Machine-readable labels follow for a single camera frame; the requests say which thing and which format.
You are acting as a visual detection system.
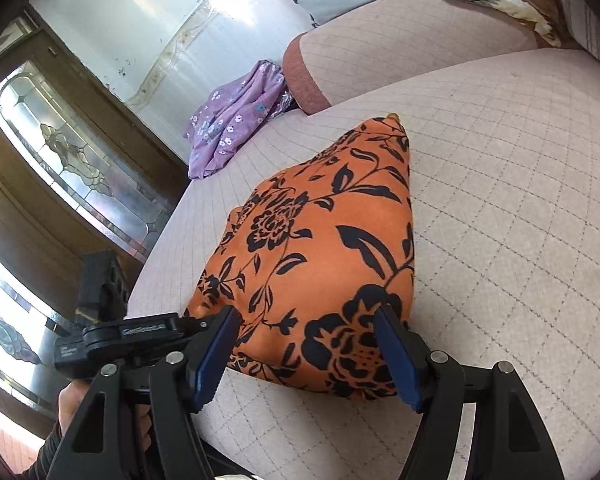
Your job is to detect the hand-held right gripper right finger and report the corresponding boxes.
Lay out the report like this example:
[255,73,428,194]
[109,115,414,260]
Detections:
[371,303,567,480]

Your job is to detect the wooden stained glass door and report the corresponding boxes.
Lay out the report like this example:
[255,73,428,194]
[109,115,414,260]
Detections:
[0,5,189,411]

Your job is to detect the person's left hand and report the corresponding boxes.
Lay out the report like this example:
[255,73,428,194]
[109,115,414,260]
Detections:
[57,380,95,432]

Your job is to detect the orange floral garment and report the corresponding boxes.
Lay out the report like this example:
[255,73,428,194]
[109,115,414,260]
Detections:
[185,114,417,403]

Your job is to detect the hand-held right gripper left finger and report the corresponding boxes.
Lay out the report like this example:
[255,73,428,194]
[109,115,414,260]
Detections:
[45,304,243,480]

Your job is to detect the purple floral cloth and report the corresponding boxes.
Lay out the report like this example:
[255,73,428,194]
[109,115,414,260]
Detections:
[185,58,294,181]

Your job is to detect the striped embroidered pillow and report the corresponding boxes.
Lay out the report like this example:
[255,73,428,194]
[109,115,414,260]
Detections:
[554,0,600,67]

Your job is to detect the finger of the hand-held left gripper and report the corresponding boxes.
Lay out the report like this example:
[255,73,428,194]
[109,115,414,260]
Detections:
[176,312,221,337]

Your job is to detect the pink quilted sofa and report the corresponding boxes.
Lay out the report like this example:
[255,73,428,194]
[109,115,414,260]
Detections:
[125,0,600,480]

